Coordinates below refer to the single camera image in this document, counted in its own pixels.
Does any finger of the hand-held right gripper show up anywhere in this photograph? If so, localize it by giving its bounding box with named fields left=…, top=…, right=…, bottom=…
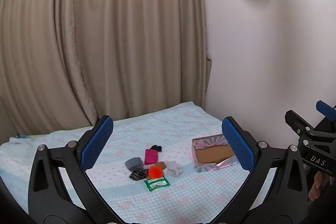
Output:
left=316, top=100, right=336, bottom=122
left=285, top=110, right=317, bottom=139

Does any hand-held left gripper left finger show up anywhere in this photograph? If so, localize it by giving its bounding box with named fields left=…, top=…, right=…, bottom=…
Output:
left=28, top=115, right=116, bottom=224

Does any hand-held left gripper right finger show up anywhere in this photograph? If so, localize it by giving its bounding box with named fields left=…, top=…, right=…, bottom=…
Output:
left=221, top=116, right=309, bottom=224

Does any pink striped cardboard box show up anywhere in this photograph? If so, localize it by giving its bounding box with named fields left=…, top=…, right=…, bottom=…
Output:
left=189, top=133, right=240, bottom=173

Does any grey sock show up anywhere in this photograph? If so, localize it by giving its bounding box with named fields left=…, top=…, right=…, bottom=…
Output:
left=124, top=157, right=145, bottom=171

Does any black printed cloth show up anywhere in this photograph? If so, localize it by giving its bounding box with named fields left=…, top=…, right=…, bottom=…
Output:
left=129, top=168, right=150, bottom=182

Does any orange pompom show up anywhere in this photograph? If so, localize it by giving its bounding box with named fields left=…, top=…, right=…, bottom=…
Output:
left=148, top=165, right=165, bottom=179

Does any green tissue packet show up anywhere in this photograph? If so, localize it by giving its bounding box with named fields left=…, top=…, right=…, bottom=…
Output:
left=143, top=177, right=171, bottom=191

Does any person's right hand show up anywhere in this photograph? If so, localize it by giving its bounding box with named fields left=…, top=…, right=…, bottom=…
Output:
left=308, top=170, right=336, bottom=201

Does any pink pouch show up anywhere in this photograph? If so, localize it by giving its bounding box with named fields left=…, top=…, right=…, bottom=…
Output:
left=144, top=149, right=159, bottom=165

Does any blue checkered bed blanket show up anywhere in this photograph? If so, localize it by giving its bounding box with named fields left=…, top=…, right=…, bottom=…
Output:
left=0, top=101, right=279, bottom=224

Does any beige curtain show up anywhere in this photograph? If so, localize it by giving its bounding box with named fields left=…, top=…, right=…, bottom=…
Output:
left=0, top=0, right=214, bottom=136

